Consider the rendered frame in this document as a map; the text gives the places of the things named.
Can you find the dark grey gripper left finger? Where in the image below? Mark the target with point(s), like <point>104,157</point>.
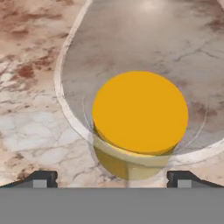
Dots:
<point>43,176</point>

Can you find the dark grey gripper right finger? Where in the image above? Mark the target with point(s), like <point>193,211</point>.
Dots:
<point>180,176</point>

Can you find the clear pitcher with yellow juice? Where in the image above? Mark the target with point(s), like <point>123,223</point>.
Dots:
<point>140,113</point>

